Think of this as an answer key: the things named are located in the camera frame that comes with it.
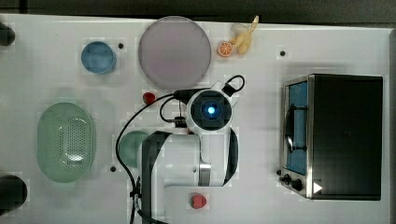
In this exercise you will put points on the red felt ketchup bottle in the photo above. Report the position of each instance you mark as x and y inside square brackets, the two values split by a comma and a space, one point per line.
[149, 98]

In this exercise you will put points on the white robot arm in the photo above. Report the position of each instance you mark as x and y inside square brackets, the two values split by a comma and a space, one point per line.
[205, 156]

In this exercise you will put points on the green perforated strainer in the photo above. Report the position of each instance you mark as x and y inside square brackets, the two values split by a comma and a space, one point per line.
[64, 142]

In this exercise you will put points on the pink round plate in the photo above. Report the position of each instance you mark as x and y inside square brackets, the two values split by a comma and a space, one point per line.
[174, 53]

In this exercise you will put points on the orange slice toy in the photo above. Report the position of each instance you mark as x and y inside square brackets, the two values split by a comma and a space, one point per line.
[225, 49]

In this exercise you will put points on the green plastic cup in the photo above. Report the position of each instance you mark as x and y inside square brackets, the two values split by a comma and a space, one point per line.
[129, 145]

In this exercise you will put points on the yellow felt banana toy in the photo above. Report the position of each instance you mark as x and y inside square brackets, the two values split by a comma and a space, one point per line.
[243, 36]

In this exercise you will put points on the red felt strawberry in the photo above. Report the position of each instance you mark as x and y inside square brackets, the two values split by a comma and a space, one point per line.
[198, 201]

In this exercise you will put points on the blue plastic cup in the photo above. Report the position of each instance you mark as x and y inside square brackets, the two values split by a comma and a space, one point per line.
[98, 58]

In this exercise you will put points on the stainless steel toaster oven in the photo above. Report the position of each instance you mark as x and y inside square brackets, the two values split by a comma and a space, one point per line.
[332, 137]

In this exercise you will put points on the black post lower left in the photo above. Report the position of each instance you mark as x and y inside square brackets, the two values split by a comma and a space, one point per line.
[13, 193]

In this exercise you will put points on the black post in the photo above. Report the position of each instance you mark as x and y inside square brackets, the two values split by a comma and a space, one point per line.
[13, 193]
[7, 35]

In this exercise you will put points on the black post upper left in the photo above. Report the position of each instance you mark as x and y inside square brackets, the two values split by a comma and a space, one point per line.
[7, 35]

